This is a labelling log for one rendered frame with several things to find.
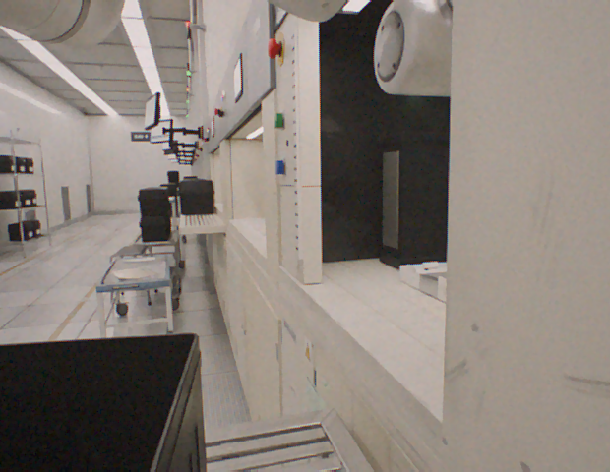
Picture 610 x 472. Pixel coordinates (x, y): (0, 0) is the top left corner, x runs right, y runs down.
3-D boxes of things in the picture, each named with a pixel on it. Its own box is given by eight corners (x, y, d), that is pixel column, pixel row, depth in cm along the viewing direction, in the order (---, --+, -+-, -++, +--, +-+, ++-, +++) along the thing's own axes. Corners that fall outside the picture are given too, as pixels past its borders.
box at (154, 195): (141, 213, 436) (139, 188, 432) (169, 212, 443) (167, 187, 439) (137, 215, 407) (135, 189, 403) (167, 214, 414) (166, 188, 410)
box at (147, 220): (142, 238, 439) (141, 213, 436) (170, 237, 447) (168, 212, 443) (139, 243, 410) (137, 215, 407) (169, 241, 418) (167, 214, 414)
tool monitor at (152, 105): (145, 141, 380) (143, 99, 375) (202, 141, 393) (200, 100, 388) (140, 137, 340) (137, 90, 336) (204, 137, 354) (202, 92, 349)
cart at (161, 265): (114, 314, 341) (109, 255, 335) (180, 307, 357) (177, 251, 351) (94, 364, 249) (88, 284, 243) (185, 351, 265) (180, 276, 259)
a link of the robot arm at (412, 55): (526, -20, 40) (470, 56, 48) (399, -36, 36) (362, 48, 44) (560, 47, 37) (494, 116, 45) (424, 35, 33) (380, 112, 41)
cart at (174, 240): (140, 269, 503) (137, 230, 496) (186, 266, 516) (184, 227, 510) (129, 290, 413) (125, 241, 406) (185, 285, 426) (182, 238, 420)
